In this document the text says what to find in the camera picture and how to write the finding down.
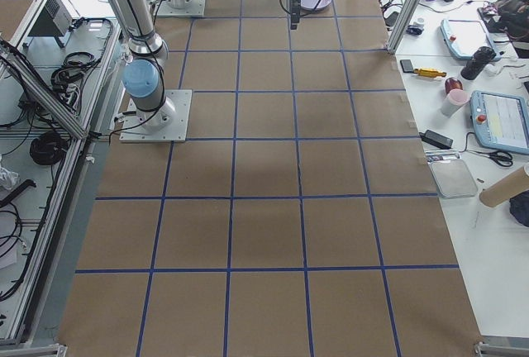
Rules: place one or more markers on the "blue teach pendant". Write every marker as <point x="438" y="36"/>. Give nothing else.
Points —
<point x="500" y="121"/>
<point x="464" y="37"/>

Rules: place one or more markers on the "black scissors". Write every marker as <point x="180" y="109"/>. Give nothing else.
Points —
<point x="500" y="157"/>

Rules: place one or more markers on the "white cup pink lid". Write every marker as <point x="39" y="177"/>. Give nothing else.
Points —
<point x="455" y="99"/>

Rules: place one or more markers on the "aluminium frame post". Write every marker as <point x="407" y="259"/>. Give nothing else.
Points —
<point x="402" y="22"/>

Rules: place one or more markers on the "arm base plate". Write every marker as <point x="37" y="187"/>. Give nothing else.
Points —
<point x="195" y="9"/>
<point x="169" y="124"/>

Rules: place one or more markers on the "black smartphone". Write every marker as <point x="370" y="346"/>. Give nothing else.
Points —
<point x="407" y="66"/>

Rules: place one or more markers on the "black power adapter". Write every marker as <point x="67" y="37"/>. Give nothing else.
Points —
<point x="435" y="139"/>

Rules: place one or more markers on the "blue teach pendant near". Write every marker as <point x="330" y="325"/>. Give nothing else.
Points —
<point x="500" y="121"/>

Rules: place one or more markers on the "cardboard tube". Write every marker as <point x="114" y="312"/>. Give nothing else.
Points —
<point x="506" y="188"/>

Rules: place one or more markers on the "blue teach pendant far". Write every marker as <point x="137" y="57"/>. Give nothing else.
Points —
<point x="464" y="37"/>

